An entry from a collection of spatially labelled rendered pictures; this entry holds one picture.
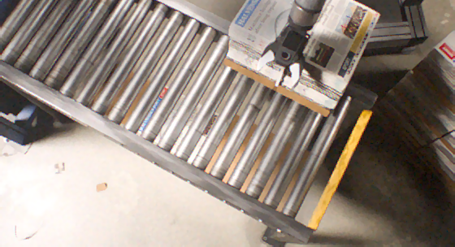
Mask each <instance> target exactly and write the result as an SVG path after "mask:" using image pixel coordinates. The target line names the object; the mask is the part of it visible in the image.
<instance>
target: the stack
mask: <svg viewBox="0 0 455 247"><path fill-rule="evenodd" d="M416 68H417V69H418V70H419V71H420V72H421V73H422V74H423V75H424V76H425V77H426V78H427V79H428V80H429V81H430V82H431V83H432V84H433V85H434V86H435V87H437V89H438V90H439V91H440V92H441V93H442V94H443V95H444V96H445V97H446V98H447V99H448V100H449V101H450V102H451V103H452V104H453V105H454V106H455V29H454V30H453V32H451V33H450V34H449V35H448V36H447V37H445V38H444V39H443V40H442V41H441V42H440V43H438V44H437V45H435V47H434V48H432V49H431V50H430V52H429V53H428V54H427V55H426V56H425V57H424V58H423V59H422V60H421V61H420V62H419V63H418V64H417V65H416ZM394 87H395V88H396V89H397V90H398V91H400V92H401V93H402V94H403V95H404V96H405V97H406V98H407V99H408V100H409V101H410V102H411V103H412V105H414V106H415V107H416V108H417V110H418V111H420V112H421V113H422V115H423V116H424V117H425V118H427V120H428V121H429V122H430V123H431V124H432V125H433V126H434V127H435V128H436V129H437V131H438V132H439V133H440V134H441V135H444V134H445V133H446V134H445V135H444V136H443V138H444V139H445V140H446V141H447V142H448V143H449V144H450V145H451V146H452V147H453V148H454V149H455V114H454V113H453V112H452V111H451V110H450V109H449V108H448V107H447V106H446V105H445V104H444V103H443V102H442V101H441V100H440V99H439V98H438V97H437V96H436V95H435V94H434V93H433V92H432V91H431V90H430V89H429V88H428V87H427V86H426V85H425V84H424V83H423V82H422V80H421V79H419V78H418V77H417V76H416V74H415V73H414V72H412V71H411V70H410V71H409V72H408V73H407V74H406V75H405V78H402V79H401V81H400V82H399V83H398V84H397V85H396V86H394ZM394 87H393V88H394ZM393 88H392V89H393ZM392 89H391V90H389V91H388V92H387V93H386V94H385V95H384V96H383V98H382V99H381V100H379V103H380V104H382V105H383V107H384V108H385V109H386V110H387V111H389V113H390V115H391V116H392V117H393V118H395V119H396V121H397V122H398V123H399V124H400V125H401V126H402V127H403V128H404V129H405V130H406V131H407V132H408V133H409V134H410V136H411V137H412V138H413V139H414V140H415V141H416V142H417V144H418V145H419V146H420V145H423V146H422V150H424V151H425V152H426V153H427V155H428V156H429V157H431V159H432V160H433V161H434V162H435V163H436V164H437V165H438V166H439V167H440V168H441V170H442V171H443V172H444V173H445V175H447V176H448V177H449V178H450V179H451V180H452V181H453V182H454V184H455V155H453V154H452V153H451V151H450V150H449V149H447V147H446V146H445V145H444V144H442V142H441V141H440V140H439V139H440V137H437V135H436V134H435V133H434V132H433V131H432V130H431V129H430V128H429V127H428V126H427V125H426V124H425V123H424V122H423V121H422V120H421V119H420V118H419V117H418V116H417V115H416V114H415V113H414V112H413V111H412V110H411V109H410V108H409V107H408V106H407V105H406V104H405V103H404V102H403V101H402V100H401V99H400V98H399V97H398V96H397V95H396V94H395V92H394V91H392ZM377 103H378V102H377ZM377 103H376V104H374V105H373V106H372V108H371V109H370V111H372V115H371V117H372V118H373V119H374V120H375V121H376V122H377V124H378V125H379V126H380V127H381V128H382V129H383V130H384V131H385V132H386V133H387V134H388V135H389V137H390V138H391V139H393V140H394V141H395V143H396V144H397V145H399V146H400V147H401V150H402V151H403V152H405V154H406V155H407V156H408V157H409V158H411V161H412V162H413V163H414V164H416V166H417V167H418V168H419V169H420V170H421V171H422V173H423V174H424V175H425V176H426V177H427V178H428V179H429V180H430V181H431V182H432V183H433V184H434V185H435V187H436V188H438V189H439V191H440V192H441V193H443V194H444V197H445V198H447V199H448V201H449V202H450V203H451V204H453V206H454V207H455V189H454V187H453V186H451V184H450V183H449V182H448V181H447V180H446V179H445V178H444V177H443V176H442V175H441V174H440V173H439V172H438V171H437V170H436V169H435V168H434V167H433V166H432V165H431V163H429V161H428V160H427V158H426V157H424V156H423V155H422V153H421V152H420V151H418V149H419V148H420V147H418V148H417V147H416V146H415V145H413V144H412V143H411V141H410V140H409V139H408V138H407V137H406V135H405V134H404V133H403V132H401V130H400V129H399V128H398V127H397V126H396V125H395V124H394V123H393V122H392V121H391V120H390V118H388V117H387V116H386V115H385V113H384V112H383V111H382V110H381V109H380V108H379V107H378V105H377ZM392 129H393V130H394V131H395V132H396V133H397V134H398V135H399V136H400V137H401V138H402V139H403V140H404V141H405V142H406V144H405V142H404V141H403V140H402V139H401V138H400V137H399V136H398V135H397V134H396V133H395V132H394V131H393V130H392ZM407 145H408V146H409V147H410V148H411V149H410V148H409V147H408V146H407ZM411 150H413V151H414V152H415V153H416V154H417V155H418V157H417V156H416V154H415V153H414V152H413V151H411ZM419 158H421V159H422V161H423V162H424V163H426V165H427V166H428V167H429V168H430V169H431V170H430V169H428V168H427V167H426V165H425V164H424V163H422V162H421V160H420V159H419ZM431 171H432V172H433V173H434V174H435V175H433V174H432V173H431ZM436 176H437V177H438V178H439V179H440V181H442V182H443V184H442V183H441V182H440V181H439V180H438V179H437V178H436Z"/></svg>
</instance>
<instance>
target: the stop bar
mask: <svg viewBox="0 0 455 247"><path fill-rule="evenodd" d="M371 115H372V111H371V110H368V109H366V108H364V109H363V111H362V113H361V114H360V118H359V119H358V121H357V124H356V125H355V127H354V129H353V132H352V134H351V136H350V138H349V139H348V142H347V145H346V147H345V148H344V151H343V153H342V155H341V156H340V160H339V162H338V163H337V165H336V168H335V169H334V171H333V172H332V176H331V178H330V180H329V182H328V183H327V186H326V188H325V190H324V192H323V195H322V196H321V197H320V200H319V202H318V205H317V207H316V209H315V211H314V213H313V214H312V216H311V218H310V222H309V224H308V225H307V227H308V228H309V229H310V230H313V231H316V230H317V228H318V226H319V224H320V222H321V220H322V218H323V215H324V214H325V213H326V209H327V207H328V205H329V203H330V202H331V199H332V197H333V194H334V192H335V191H336V189H337V187H338V185H339V182H340V179H341V177H342V175H343V174H344V173H345V169H346V167H347V165H348V163H349V161H350V159H351V158H352V156H353V152H354V150H355V148H356V146H357V145H358V142H359V140H360V137H361V135H362V133H363V132H364V131H365V130H366V124H367V122H368V120H369V118H370V117H371Z"/></svg>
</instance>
